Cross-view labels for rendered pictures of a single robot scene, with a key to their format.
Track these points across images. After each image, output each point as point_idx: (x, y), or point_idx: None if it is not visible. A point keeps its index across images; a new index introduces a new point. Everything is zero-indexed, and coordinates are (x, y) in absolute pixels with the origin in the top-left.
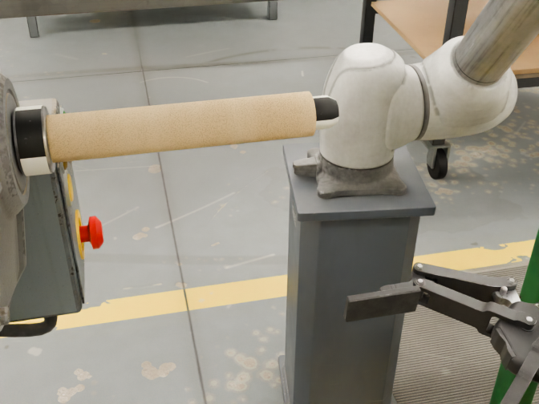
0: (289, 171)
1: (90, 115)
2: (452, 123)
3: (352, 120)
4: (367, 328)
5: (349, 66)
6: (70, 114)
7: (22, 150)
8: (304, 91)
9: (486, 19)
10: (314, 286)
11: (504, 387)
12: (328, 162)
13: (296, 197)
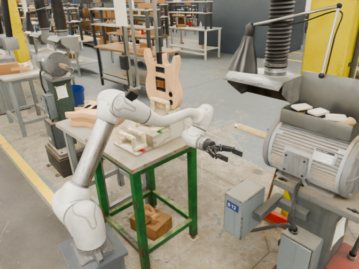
0: (99, 266)
1: (264, 132)
2: None
3: (103, 220)
4: None
5: (93, 209)
6: (265, 133)
7: None
8: (238, 124)
9: (94, 164)
10: None
11: (143, 225)
12: (103, 244)
13: (117, 256)
